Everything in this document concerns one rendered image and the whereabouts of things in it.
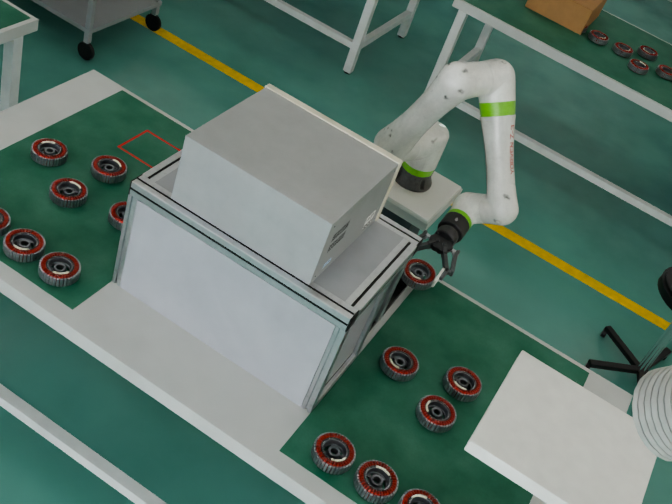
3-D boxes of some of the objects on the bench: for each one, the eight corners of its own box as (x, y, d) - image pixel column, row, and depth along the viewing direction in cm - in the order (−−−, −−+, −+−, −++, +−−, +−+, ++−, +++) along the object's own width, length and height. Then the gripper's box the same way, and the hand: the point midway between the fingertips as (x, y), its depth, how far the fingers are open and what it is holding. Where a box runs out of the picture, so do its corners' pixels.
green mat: (122, 90, 326) (122, 89, 326) (259, 173, 313) (259, 172, 313) (-94, 196, 255) (-94, 196, 255) (72, 309, 242) (72, 309, 242)
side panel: (348, 350, 262) (384, 272, 242) (357, 356, 261) (394, 277, 241) (300, 407, 241) (335, 326, 220) (310, 413, 240) (345, 332, 220)
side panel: (171, 237, 275) (191, 153, 255) (179, 242, 275) (200, 159, 255) (111, 281, 254) (128, 194, 234) (119, 286, 254) (137, 199, 233)
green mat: (425, 274, 299) (425, 273, 299) (589, 373, 286) (589, 373, 286) (279, 450, 228) (279, 450, 228) (487, 593, 215) (488, 592, 215)
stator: (70, 214, 269) (71, 205, 267) (40, 196, 271) (41, 186, 269) (94, 198, 278) (95, 189, 275) (65, 180, 280) (66, 171, 277)
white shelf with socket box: (451, 461, 242) (522, 349, 214) (573, 540, 234) (663, 435, 206) (396, 553, 216) (469, 440, 187) (532, 646, 208) (629, 542, 180)
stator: (452, 367, 269) (457, 358, 267) (483, 389, 266) (488, 381, 264) (435, 386, 261) (440, 378, 259) (467, 409, 258) (472, 401, 256)
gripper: (476, 258, 298) (445, 300, 285) (416, 222, 303) (383, 262, 290) (482, 244, 292) (452, 287, 279) (422, 207, 297) (388, 248, 284)
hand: (420, 270), depth 286 cm, fingers closed on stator, 11 cm apart
